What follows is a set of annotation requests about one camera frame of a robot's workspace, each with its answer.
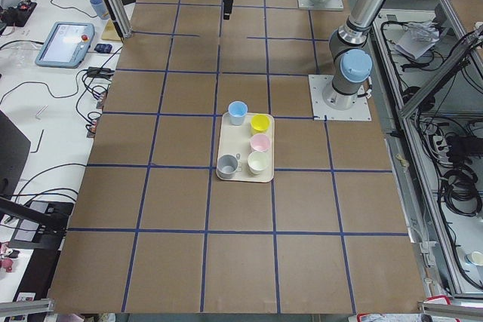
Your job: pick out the blue plastic cup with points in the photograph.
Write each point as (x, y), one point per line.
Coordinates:
(237, 111)

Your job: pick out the yellow plastic cup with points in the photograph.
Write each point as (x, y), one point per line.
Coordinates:
(260, 123)

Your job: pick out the pink plastic cup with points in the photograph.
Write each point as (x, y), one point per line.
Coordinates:
(260, 142)

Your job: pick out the white plastic cup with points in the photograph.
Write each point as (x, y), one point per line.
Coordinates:
(257, 162)

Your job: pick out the grey plastic cup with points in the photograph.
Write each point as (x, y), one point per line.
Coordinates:
(227, 166)

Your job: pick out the wooden stand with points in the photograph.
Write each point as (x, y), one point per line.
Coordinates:
(110, 32)

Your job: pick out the blue mug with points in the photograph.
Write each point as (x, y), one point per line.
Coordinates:
(100, 9)

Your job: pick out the cream plastic tray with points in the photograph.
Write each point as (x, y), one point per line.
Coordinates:
(235, 140)

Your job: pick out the blue teach pendant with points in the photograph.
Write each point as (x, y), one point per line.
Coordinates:
(66, 45)

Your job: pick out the black monitor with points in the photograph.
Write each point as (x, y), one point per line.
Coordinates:
(15, 147)

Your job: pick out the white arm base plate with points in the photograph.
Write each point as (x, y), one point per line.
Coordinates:
(329, 105)

